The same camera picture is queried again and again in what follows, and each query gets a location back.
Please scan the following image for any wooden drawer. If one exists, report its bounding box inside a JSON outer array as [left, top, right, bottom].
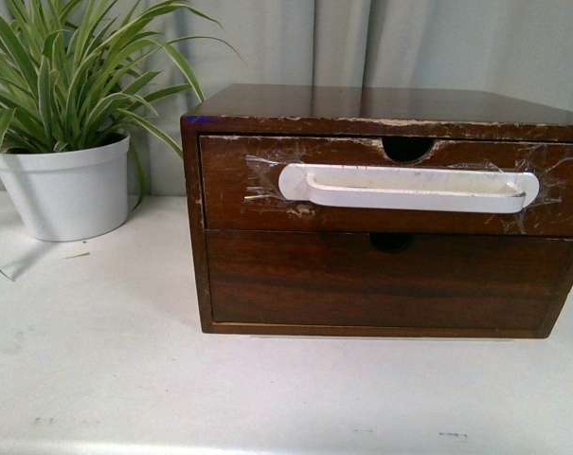
[[199, 135, 573, 237], [206, 230, 573, 330]]

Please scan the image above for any white drawer handle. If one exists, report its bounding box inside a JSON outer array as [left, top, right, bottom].
[[278, 164, 540, 214]]

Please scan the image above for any dark wooden drawer cabinet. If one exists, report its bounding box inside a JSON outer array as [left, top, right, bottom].
[[181, 84, 573, 338]]

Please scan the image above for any white plastic plant pot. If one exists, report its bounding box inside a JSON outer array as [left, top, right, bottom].
[[0, 135, 130, 242]]

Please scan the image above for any green striped spider plant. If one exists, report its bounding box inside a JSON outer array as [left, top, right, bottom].
[[0, 0, 242, 282]]

